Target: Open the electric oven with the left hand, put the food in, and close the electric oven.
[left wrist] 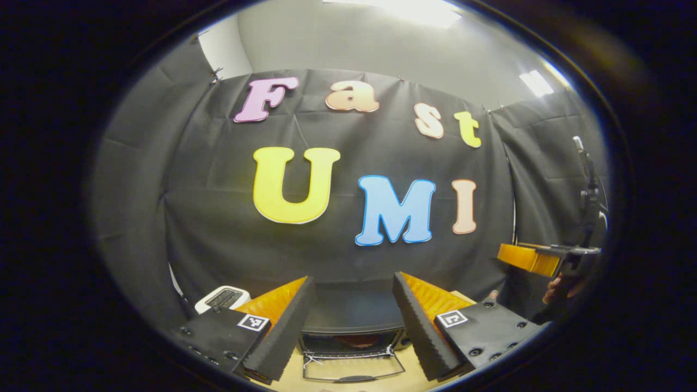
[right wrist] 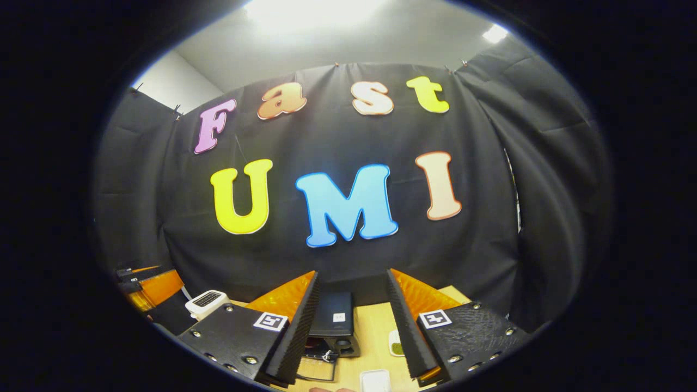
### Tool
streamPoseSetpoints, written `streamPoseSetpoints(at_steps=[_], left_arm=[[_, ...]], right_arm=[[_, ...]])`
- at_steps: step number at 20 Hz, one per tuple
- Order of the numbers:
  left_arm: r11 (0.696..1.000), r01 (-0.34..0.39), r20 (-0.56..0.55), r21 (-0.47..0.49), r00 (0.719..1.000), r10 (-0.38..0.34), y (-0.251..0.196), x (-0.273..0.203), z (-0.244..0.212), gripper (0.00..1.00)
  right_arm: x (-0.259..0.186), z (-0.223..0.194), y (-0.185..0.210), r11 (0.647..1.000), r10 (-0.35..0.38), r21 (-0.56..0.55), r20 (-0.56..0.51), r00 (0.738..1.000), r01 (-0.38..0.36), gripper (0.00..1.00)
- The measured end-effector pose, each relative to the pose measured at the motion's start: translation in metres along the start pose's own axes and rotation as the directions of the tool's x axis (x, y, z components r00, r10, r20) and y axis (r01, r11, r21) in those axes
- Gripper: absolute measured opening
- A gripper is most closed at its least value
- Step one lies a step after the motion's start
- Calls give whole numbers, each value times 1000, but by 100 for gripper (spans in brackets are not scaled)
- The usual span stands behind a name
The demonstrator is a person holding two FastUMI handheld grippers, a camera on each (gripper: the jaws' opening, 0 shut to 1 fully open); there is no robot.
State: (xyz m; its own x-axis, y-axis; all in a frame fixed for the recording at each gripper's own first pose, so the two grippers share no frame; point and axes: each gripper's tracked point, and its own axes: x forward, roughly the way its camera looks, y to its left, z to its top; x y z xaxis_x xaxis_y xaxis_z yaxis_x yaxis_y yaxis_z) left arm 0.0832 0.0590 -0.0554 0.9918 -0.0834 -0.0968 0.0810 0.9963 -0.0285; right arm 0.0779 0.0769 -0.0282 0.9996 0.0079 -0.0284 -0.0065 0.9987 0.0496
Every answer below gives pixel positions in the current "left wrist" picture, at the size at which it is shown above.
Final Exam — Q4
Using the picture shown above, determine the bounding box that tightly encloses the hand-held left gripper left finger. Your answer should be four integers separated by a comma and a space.
172, 276, 317, 384

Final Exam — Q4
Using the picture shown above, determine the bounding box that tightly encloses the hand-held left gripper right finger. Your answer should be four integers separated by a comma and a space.
392, 272, 543, 383

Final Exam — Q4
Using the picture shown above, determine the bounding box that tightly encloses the red raw meat slice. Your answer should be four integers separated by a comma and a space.
340, 335, 383, 350

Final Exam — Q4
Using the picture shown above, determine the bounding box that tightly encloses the black electric oven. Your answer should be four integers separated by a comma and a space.
297, 287, 414, 383

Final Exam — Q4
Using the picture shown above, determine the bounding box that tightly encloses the white toaster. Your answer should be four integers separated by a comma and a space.
194, 285, 252, 315

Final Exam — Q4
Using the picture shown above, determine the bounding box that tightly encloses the black tripod stand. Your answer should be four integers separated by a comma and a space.
572, 136, 610, 248

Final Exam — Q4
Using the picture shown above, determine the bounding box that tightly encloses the small ceiling light panel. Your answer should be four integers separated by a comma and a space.
519, 70, 555, 98

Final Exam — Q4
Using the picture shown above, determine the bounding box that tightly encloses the black backdrop cloth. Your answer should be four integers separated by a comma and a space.
87, 35, 610, 327

